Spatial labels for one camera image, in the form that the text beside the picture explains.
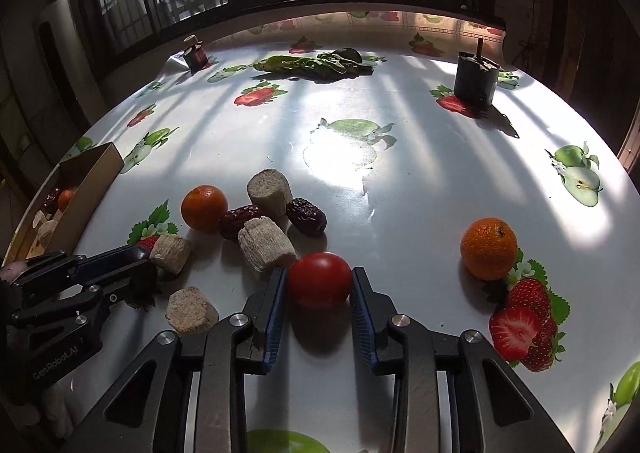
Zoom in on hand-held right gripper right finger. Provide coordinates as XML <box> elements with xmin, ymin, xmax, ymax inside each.
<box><xmin>349</xmin><ymin>265</ymin><xmax>576</xmax><ymax>453</ymax></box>

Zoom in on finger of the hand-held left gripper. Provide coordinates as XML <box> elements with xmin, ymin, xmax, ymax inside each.
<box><xmin>4</xmin><ymin>245</ymin><xmax>152</xmax><ymax>295</ymax></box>
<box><xmin>10</xmin><ymin>265</ymin><xmax>160</xmax><ymax>330</ymax></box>

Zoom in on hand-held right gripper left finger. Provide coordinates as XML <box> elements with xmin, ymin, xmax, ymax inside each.
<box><xmin>65</xmin><ymin>266</ymin><xmax>289</xmax><ymax>453</ymax></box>

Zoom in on peeled sugarcane piece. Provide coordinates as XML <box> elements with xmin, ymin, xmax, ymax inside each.
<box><xmin>149</xmin><ymin>233</ymin><xmax>193</xmax><ymax>275</ymax></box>
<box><xmin>165</xmin><ymin>286</ymin><xmax>220</xmax><ymax>336</ymax></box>
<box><xmin>31</xmin><ymin>210</ymin><xmax>62</xmax><ymax>255</ymax></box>
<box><xmin>237</xmin><ymin>216</ymin><xmax>299</xmax><ymax>280</ymax></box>
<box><xmin>246</xmin><ymin>168</ymin><xmax>294</xmax><ymax>219</ymax></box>

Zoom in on red tomato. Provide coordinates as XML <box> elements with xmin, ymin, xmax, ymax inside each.
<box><xmin>287</xmin><ymin>251</ymin><xmax>354</xmax><ymax>310</ymax></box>

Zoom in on cardboard box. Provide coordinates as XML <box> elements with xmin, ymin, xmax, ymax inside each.
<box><xmin>7</xmin><ymin>141</ymin><xmax>125</xmax><ymax>265</ymax></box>

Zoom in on large orange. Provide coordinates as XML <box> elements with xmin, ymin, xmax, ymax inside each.
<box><xmin>460</xmin><ymin>217</ymin><xmax>519</xmax><ymax>282</ymax></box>

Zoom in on fruit-print tablecloth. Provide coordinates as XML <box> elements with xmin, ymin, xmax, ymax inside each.
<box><xmin>10</xmin><ymin>10</ymin><xmax>640</xmax><ymax>453</ymax></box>

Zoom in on small dark jar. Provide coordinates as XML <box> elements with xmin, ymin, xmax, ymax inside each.
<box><xmin>182</xmin><ymin>34</ymin><xmax>211</xmax><ymax>72</ymax></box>

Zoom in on leafy green vegetable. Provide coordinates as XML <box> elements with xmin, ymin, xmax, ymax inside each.
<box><xmin>252</xmin><ymin>47</ymin><xmax>377</xmax><ymax>82</ymax></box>

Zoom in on dark cylindrical container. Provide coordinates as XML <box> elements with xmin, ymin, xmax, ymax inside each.
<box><xmin>453</xmin><ymin>38</ymin><xmax>501</xmax><ymax>108</ymax></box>

